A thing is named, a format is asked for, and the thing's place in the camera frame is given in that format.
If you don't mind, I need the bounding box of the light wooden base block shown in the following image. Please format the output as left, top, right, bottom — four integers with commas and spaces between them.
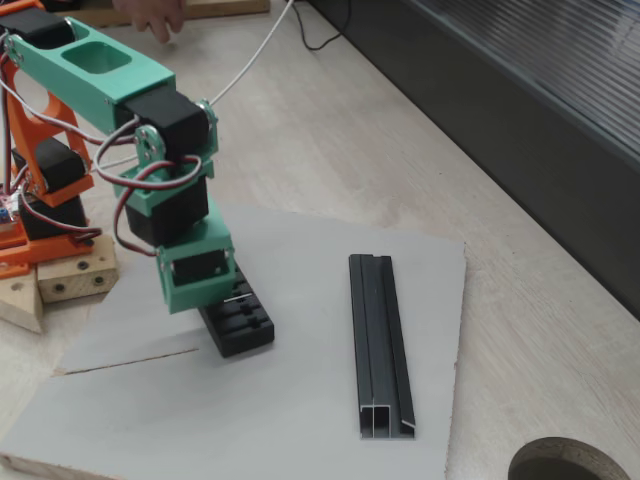
37, 234, 119, 304

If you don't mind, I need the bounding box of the bare human hand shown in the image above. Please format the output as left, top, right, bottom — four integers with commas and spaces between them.
112, 0, 189, 45

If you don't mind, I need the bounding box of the grey laminated wood board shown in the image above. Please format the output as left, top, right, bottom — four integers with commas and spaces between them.
0, 202, 467, 480

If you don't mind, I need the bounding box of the white usb cable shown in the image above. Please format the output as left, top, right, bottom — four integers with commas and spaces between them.
209, 0, 296, 106

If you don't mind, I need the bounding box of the dark aluminium profile rail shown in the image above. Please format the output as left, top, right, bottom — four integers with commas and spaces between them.
348, 253, 417, 441

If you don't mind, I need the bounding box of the black slotted holder block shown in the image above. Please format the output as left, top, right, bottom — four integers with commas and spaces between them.
199, 264, 276, 359

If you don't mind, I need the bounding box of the thin black power cable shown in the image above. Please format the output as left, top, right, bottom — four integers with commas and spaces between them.
292, 0, 346, 51

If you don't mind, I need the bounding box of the beige triangular wooden block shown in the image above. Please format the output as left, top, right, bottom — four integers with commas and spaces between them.
0, 264, 46, 335

